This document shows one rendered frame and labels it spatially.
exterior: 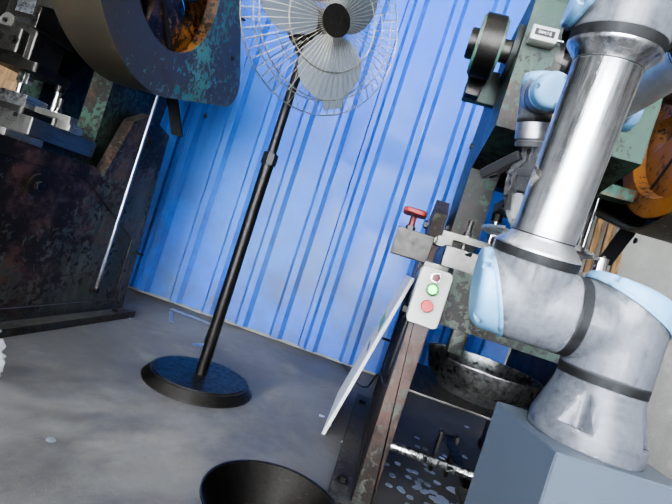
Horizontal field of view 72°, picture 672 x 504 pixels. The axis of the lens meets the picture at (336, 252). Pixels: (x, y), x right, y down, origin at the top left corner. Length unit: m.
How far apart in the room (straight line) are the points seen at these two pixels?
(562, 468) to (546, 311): 0.19
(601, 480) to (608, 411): 0.08
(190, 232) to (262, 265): 0.48
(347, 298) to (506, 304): 1.96
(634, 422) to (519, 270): 0.24
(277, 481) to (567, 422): 0.71
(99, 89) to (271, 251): 1.18
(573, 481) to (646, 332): 0.21
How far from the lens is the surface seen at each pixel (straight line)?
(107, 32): 1.61
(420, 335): 1.14
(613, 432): 0.71
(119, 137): 2.08
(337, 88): 1.65
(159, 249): 2.88
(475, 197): 1.64
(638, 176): 1.87
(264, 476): 1.20
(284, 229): 2.63
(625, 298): 0.71
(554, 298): 0.67
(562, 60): 1.60
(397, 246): 1.17
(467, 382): 1.33
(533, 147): 1.19
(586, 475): 0.68
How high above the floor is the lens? 0.60
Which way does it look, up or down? level
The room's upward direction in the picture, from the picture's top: 18 degrees clockwise
